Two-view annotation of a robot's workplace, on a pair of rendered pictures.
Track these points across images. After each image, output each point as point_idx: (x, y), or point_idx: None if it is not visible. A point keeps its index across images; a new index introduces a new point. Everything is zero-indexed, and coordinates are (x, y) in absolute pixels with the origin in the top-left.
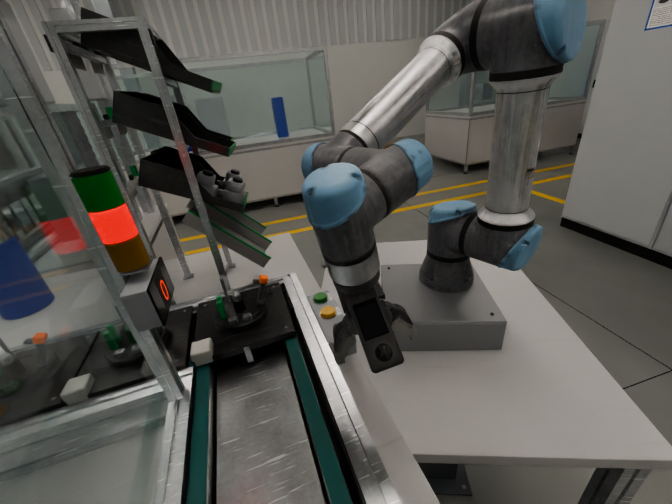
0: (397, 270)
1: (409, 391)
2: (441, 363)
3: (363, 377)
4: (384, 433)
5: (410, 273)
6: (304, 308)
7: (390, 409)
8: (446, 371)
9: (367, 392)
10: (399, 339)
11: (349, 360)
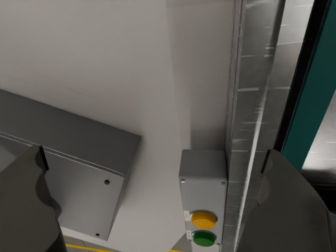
0: (87, 228)
1: (130, 73)
2: (75, 96)
3: (185, 114)
4: (191, 21)
5: (71, 220)
6: (233, 234)
7: (167, 56)
8: (71, 83)
9: (189, 92)
10: (117, 145)
11: (193, 142)
